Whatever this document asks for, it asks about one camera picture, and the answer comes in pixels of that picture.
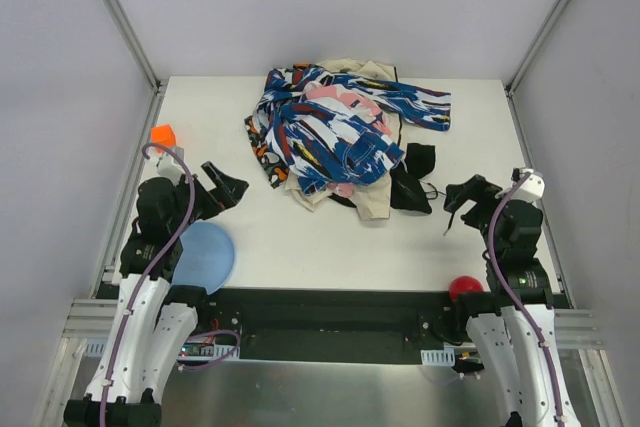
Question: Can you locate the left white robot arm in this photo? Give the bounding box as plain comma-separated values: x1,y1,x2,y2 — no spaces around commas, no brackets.
63,162,249,426

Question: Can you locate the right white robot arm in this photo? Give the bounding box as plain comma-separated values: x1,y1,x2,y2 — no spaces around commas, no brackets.
444,168,580,426

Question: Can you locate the black orange patterned cloth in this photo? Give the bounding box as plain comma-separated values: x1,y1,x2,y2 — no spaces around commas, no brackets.
244,116,289,188

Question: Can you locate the beige cloth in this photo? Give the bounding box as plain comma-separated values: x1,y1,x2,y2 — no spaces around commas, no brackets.
285,58,398,221

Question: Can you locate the blue white patterned cloth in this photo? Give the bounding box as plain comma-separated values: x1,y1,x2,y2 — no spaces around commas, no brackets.
248,64,452,196

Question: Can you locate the pink cloth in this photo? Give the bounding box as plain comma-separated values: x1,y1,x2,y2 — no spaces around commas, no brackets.
303,85,398,141

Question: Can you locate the blue plastic plate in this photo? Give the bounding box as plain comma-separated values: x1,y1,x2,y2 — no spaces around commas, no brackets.
171,221,236,295

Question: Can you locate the red ball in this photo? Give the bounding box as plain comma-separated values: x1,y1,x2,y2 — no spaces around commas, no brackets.
448,276,484,301

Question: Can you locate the orange cube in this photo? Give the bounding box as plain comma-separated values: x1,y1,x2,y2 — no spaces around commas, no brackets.
150,124,177,148

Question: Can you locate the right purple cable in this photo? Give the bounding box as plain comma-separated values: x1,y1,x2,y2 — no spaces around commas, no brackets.
487,172,569,427

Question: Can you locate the purple cable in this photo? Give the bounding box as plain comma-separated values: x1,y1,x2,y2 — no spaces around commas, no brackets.
98,142,196,427
487,172,569,427

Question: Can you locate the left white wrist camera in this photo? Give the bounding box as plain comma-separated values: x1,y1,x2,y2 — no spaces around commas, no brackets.
151,151,184,186

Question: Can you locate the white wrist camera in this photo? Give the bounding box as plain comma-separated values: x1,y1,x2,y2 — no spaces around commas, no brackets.
511,167,545,203
151,151,184,186

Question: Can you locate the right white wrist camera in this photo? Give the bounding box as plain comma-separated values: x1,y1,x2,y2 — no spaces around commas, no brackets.
511,167,545,203

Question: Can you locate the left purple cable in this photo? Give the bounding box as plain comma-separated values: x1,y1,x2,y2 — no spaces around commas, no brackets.
98,142,196,427

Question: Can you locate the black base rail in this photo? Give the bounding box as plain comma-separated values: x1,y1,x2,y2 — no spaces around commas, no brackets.
97,282,574,366

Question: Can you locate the left aluminium frame post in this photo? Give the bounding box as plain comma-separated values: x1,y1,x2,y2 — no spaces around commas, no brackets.
102,0,162,93

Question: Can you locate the aluminium frame post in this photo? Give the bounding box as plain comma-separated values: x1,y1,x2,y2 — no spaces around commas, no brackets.
102,0,162,93
503,0,606,98

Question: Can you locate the right aluminium frame post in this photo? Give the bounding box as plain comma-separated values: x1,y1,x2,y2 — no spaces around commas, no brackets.
503,0,606,98

